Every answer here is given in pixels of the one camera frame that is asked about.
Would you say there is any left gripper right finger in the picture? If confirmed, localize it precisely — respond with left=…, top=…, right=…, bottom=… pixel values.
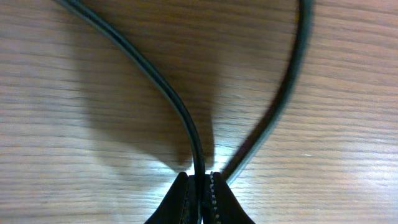
left=203, top=172, right=254, bottom=224

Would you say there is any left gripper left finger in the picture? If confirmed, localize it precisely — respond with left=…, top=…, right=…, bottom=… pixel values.
left=145, top=172, right=199, bottom=224

